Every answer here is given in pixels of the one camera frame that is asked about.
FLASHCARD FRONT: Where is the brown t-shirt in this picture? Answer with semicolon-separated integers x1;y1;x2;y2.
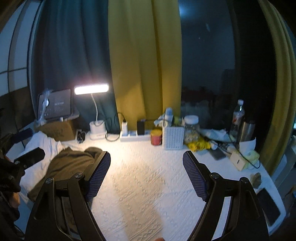
27;147;103;202

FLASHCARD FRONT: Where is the person left hand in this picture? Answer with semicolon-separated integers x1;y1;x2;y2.
9;192;21;208

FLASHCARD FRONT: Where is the white cloth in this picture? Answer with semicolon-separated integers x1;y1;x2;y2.
19;132;69;195

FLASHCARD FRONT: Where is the smartphone on table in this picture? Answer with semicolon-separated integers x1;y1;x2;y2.
209;148;226;161

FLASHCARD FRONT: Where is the yellow snack bag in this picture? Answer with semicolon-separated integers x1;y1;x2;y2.
187;137;211;152

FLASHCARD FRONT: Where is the cardboard box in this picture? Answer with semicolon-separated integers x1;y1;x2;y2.
34;120;76;142

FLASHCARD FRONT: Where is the tissue box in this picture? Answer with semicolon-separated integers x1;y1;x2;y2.
230;138;261;171

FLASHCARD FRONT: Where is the glass jar white lid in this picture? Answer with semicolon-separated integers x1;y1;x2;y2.
184;115;200;144

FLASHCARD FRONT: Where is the white desk lamp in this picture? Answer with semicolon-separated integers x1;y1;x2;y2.
74;83;109;141

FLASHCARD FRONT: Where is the white perforated basket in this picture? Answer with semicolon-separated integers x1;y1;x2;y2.
162;126;185;150

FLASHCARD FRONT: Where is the small toad figurine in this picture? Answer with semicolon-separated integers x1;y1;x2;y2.
250;172;262;189

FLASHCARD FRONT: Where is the red gold tin can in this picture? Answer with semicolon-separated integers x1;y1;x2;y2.
151;129;163;146

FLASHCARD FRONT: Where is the white charger plug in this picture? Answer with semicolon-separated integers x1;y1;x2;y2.
121;121;128;137

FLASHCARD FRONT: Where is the white power strip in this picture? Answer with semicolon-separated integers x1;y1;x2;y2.
119;130;151;142

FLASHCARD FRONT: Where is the steel thermos cup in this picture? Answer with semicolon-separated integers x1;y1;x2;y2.
237;121;255;142

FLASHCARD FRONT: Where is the black power adapter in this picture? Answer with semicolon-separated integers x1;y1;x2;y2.
137;120;145;136

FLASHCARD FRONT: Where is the plastic water bottle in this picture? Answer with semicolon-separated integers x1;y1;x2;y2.
230;99;245;139

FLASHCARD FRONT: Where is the black phone in case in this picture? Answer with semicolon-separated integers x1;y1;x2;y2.
256;188;280;226

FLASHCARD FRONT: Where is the right yellow curtain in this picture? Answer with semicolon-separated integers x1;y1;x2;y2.
259;1;295;175

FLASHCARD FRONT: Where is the yellow curtain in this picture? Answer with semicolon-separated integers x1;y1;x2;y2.
108;1;182;130
259;1;295;175

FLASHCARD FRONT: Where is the teal curtain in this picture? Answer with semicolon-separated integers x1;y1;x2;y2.
28;0;121;135

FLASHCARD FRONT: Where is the coiled black cable bundle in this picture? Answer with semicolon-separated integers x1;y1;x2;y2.
76;129;87;144

